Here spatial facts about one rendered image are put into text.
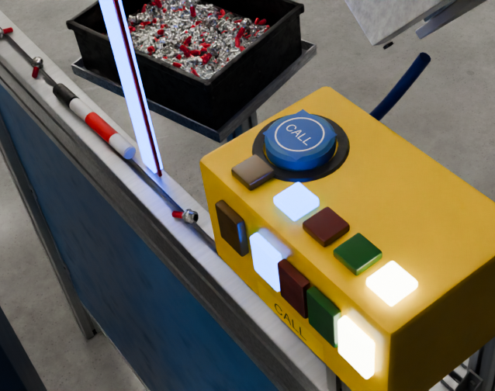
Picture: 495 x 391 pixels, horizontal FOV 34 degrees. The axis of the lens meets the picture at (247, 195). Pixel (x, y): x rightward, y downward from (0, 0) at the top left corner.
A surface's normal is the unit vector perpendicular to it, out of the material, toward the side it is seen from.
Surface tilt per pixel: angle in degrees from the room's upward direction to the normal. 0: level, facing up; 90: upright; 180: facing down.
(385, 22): 55
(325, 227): 0
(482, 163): 0
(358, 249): 0
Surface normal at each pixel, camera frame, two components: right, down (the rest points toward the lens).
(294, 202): -0.10, -0.68
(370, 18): -0.30, 0.20
